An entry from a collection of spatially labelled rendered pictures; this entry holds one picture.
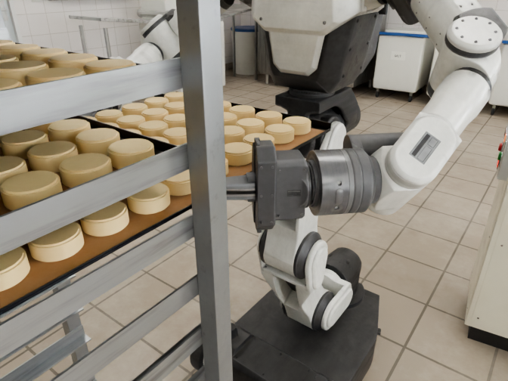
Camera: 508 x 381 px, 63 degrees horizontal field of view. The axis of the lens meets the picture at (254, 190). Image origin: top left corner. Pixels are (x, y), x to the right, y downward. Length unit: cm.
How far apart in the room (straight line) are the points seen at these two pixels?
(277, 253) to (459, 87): 70
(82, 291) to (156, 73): 22
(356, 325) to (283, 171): 120
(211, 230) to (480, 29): 51
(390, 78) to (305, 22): 440
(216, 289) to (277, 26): 65
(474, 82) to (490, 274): 116
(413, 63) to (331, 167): 473
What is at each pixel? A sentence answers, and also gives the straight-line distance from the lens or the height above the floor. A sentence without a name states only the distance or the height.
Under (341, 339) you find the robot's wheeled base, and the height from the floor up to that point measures 17.
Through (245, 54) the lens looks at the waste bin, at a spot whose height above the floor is 31.
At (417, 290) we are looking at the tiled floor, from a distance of 216.
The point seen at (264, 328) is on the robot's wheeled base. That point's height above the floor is 17.
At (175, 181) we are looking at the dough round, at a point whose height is 109.
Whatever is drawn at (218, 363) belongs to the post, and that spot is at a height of 84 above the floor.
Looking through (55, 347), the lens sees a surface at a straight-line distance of 105.
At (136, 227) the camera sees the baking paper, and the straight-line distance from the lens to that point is 48.
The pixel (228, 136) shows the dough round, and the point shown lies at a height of 109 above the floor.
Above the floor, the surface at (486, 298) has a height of 24.
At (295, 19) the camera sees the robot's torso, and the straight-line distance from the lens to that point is 98.
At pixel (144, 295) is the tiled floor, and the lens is 206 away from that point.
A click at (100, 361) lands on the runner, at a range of 50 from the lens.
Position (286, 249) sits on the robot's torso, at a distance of 117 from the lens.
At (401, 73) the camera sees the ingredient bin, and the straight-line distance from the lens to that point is 529.
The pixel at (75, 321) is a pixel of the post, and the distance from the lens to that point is 105.
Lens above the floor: 132
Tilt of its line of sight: 27 degrees down
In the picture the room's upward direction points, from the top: straight up
